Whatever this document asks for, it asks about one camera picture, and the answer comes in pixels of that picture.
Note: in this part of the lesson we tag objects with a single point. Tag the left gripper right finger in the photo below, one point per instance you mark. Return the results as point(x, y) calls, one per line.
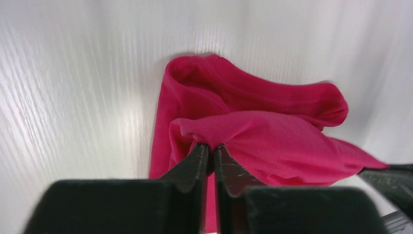
point(246, 206)

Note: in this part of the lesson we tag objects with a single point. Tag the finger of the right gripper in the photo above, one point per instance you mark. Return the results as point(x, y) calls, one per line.
point(395, 184)

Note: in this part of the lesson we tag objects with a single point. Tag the magenta t shirt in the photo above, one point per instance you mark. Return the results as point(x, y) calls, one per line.
point(273, 130)

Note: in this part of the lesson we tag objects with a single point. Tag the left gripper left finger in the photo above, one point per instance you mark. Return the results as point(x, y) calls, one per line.
point(173, 204)

